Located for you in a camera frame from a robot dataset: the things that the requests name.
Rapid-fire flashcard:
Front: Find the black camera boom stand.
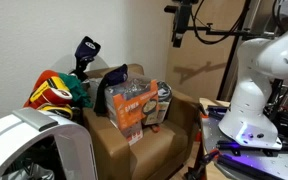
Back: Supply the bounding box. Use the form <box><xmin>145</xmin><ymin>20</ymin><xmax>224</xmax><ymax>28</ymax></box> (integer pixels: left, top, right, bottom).
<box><xmin>172</xmin><ymin>0</ymin><xmax>278</xmax><ymax>101</ymax></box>

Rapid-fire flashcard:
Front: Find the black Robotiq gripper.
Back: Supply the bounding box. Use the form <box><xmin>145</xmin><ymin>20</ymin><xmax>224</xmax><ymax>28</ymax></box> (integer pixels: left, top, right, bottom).
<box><xmin>172</xmin><ymin>0</ymin><xmax>198</xmax><ymax>48</ymax></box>

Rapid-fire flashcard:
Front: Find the teal green golf headcover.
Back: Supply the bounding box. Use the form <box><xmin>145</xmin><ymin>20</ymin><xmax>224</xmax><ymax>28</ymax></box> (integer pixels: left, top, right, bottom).
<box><xmin>57</xmin><ymin>72</ymin><xmax>94</xmax><ymax>109</ymax></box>

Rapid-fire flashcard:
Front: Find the black blue handheld tool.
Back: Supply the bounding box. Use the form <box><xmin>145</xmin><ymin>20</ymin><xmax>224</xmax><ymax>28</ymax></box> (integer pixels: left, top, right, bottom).
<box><xmin>72</xmin><ymin>35</ymin><xmax>102</xmax><ymax>81</ymax></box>

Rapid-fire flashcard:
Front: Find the red white golf headcover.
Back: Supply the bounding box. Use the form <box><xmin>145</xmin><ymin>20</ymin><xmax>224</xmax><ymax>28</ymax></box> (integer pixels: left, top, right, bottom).
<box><xmin>27</xmin><ymin>87</ymin><xmax>73</xmax><ymax>109</ymax></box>

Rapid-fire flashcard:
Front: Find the orange golf headcover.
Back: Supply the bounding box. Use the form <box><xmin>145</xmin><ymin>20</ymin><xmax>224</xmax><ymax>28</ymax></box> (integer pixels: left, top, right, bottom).
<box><xmin>23</xmin><ymin>69</ymin><xmax>60</xmax><ymax>108</ymax></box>

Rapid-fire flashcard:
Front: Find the black mounting bracket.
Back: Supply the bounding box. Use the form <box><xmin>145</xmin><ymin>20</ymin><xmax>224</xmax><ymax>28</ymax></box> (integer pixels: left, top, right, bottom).
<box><xmin>206</xmin><ymin>105</ymin><xmax>232</xmax><ymax>121</ymax></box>

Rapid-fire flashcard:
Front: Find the metal breadboard robot table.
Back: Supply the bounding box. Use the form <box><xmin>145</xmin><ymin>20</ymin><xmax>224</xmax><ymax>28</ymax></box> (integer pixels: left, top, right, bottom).
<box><xmin>198</xmin><ymin>97</ymin><xmax>288</xmax><ymax>180</ymax></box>

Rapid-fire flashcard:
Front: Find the black controller equipment stack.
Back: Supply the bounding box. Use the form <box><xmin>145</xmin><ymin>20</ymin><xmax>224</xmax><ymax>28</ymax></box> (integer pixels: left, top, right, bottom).
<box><xmin>263</xmin><ymin>78</ymin><xmax>288</xmax><ymax>136</ymax></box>

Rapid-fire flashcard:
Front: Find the black stereo camera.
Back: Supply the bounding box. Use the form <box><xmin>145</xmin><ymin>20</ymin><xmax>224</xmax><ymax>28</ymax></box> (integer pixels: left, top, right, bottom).
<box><xmin>164</xmin><ymin>4</ymin><xmax>178</xmax><ymax>15</ymax></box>

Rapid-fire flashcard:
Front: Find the orange black bar clamp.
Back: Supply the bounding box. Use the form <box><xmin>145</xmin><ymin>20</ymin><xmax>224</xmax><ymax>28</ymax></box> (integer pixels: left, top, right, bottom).
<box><xmin>193</xmin><ymin>101</ymin><xmax>212</xmax><ymax>143</ymax></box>
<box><xmin>186</xmin><ymin>149</ymin><xmax>221</xmax><ymax>180</ymax></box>

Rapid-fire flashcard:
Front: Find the black aluminium rail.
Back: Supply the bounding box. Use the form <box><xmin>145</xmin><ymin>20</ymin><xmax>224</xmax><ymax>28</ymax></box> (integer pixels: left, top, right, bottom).
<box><xmin>216</xmin><ymin>139</ymin><xmax>288</xmax><ymax>159</ymax></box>

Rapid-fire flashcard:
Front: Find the small orange plastic piece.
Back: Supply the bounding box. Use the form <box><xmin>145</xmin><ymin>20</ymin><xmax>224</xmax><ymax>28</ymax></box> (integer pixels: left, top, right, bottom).
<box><xmin>150</xmin><ymin>123</ymin><xmax>162</xmax><ymax>134</ymax></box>

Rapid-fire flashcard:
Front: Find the tall brown wooden panel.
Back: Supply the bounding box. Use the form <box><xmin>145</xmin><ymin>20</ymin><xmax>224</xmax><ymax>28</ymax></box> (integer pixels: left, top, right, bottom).
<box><xmin>165</xmin><ymin>0</ymin><xmax>252</xmax><ymax>101</ymax></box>

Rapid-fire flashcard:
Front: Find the white rectangular block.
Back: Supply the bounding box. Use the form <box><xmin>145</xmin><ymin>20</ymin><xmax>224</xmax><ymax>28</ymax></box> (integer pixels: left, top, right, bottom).
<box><xmin>12</xmin><ymin>107</ymin><xmax>59</xmax><ymax>132</ymax></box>

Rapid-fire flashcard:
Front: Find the cardboard box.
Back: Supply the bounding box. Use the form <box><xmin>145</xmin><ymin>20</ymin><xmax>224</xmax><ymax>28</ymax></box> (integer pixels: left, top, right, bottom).
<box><xmin>80</xmin><ymin>63</ymin><xmax>202</xmax><ymax>180</ymax></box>

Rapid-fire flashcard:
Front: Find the purple golf headcover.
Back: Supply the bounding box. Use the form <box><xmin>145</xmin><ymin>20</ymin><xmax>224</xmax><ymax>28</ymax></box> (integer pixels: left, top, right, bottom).
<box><xmin>93</xmin><ymin>63</ymin><xmax>129</xmax><ymax>116</ymax></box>

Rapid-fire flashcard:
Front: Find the orange snack bag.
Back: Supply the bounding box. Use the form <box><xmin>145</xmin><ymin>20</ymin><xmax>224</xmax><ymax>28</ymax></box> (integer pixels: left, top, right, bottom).
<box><xmin>104</xmin><ymin>79</ymin><xmax>161</xmax><ymax>133</ymax></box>

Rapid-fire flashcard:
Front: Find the clear plastic bag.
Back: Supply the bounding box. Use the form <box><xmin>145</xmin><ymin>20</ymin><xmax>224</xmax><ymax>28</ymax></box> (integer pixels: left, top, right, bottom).
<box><xmin>155</xmin><ymin>80</ymin><xmax>174</xmax><ymax>126</ymax></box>

